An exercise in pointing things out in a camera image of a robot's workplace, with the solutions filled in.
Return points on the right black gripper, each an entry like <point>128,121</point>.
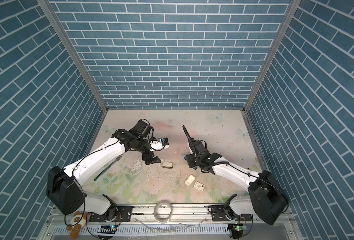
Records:
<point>188,157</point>

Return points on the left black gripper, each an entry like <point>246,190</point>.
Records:
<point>147,157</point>

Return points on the white staple box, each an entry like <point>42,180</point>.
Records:
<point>199,186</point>

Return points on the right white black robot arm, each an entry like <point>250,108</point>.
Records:
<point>267,198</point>

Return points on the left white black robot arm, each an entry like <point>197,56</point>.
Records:
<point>64,185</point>

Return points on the silver fork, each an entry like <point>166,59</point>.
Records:
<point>107,168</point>

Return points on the clear tape roll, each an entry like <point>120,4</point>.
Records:
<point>163,212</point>

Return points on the brown white plush toy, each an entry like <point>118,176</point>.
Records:
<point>76,224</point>

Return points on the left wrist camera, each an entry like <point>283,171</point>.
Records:
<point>159,144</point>

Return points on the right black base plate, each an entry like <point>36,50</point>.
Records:
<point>220,213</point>

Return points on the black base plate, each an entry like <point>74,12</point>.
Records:
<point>114,214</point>
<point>220,213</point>

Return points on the aluminium front rail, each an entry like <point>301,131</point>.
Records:
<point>173,214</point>

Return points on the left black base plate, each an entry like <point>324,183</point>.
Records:
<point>114,214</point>

